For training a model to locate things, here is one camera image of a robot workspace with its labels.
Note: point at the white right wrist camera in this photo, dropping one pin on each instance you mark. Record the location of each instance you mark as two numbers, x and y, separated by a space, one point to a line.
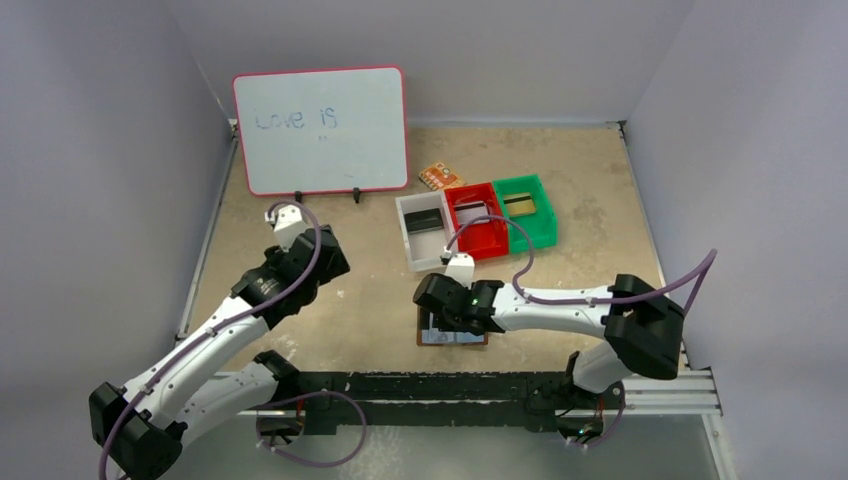
460 267

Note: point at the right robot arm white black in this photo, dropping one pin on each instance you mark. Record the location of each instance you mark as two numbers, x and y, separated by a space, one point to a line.
639 328

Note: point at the white plastic bin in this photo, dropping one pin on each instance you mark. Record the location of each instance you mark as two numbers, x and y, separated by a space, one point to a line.
423 250

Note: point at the black card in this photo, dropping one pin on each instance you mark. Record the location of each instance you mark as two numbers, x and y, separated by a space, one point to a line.
423 221

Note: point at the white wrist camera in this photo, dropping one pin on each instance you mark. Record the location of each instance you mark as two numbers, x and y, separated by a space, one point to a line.
460 267
287 223

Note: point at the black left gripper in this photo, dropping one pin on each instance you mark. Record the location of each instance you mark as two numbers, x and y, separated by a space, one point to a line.
324 250

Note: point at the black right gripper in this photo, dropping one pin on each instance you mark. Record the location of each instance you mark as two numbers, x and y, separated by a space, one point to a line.
436 299

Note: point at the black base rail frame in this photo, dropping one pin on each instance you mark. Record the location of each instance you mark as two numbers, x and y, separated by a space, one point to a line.
319 402

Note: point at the silver card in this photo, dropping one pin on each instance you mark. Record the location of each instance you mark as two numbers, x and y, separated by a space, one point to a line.
465 213

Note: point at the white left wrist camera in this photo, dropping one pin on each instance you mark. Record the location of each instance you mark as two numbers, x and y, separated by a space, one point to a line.
287 223

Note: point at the red plastic bin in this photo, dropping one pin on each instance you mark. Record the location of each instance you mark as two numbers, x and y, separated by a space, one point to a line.
487 238

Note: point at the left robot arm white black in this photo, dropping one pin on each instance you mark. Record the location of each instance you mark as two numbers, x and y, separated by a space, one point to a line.
144 425

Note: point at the orange spiral notebook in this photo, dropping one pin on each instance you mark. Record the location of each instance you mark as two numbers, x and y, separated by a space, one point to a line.
439 176

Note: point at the white board pink frame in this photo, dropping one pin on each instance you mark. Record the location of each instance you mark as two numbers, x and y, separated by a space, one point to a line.
323 131

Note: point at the gold card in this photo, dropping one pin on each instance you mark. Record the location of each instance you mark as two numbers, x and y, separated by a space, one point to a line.
519 205

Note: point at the brown leather card holder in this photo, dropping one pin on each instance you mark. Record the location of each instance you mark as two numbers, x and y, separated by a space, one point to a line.
428 334

